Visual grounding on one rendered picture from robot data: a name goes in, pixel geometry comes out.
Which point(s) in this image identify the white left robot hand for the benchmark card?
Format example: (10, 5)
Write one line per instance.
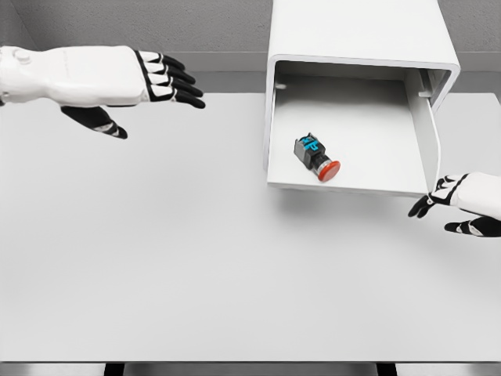
(94, 76)

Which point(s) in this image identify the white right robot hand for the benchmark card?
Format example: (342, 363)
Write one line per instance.
(479, 194)

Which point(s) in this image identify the white cabinet drawer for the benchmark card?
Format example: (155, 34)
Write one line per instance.
(352, 117)

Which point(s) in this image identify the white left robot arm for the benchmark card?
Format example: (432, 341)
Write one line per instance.
(19, 74)

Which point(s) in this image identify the white tabletop storage cabinet shell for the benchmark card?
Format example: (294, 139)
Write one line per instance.
(360, 31)

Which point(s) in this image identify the red button load switch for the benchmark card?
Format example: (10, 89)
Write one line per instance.
(315, 156)

